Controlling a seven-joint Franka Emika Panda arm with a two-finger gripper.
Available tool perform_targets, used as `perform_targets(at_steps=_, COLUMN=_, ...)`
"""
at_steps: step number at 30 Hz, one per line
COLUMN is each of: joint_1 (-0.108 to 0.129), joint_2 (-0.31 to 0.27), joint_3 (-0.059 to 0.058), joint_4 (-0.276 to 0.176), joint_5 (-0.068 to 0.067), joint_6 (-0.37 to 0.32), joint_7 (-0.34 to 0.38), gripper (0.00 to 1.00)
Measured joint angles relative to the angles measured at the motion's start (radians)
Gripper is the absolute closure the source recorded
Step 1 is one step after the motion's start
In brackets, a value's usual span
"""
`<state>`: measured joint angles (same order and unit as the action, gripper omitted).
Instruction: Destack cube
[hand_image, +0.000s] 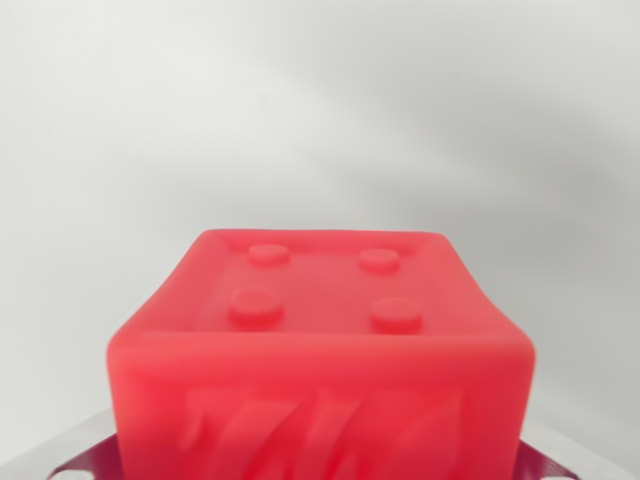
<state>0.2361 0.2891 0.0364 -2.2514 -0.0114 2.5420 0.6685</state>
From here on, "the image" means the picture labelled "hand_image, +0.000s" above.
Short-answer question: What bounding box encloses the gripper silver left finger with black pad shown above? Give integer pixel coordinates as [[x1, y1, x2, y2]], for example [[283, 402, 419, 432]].
[[14, 405, 124, 480]]

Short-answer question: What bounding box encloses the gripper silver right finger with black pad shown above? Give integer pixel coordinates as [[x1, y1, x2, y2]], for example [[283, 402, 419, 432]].
[[514, 424, 631, 480]]

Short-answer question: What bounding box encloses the red rubber toy cube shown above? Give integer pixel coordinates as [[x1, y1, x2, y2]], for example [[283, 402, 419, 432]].
[[105, 227, 538, 480]]

